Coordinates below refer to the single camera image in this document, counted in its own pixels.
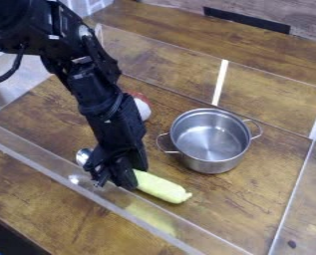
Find stainless steel pot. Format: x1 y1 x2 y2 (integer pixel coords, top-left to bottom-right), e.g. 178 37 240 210
157 109 263 174

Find clear acrylic enclosure panel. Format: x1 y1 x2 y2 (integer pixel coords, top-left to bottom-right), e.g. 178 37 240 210
0 0 316 255

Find black wall baseboard strip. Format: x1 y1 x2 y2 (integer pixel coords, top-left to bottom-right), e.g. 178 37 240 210
203 6 291 35

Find black cable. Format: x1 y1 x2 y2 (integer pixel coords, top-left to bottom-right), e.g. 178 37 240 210
0 43 27 86

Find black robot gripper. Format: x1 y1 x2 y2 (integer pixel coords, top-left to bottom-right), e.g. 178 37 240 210
78 94 149 190

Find white red toy mushroom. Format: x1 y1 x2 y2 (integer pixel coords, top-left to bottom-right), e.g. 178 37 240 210
132 92 153 121

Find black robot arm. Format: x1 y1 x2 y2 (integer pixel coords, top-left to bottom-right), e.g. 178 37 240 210
0 0 149 190

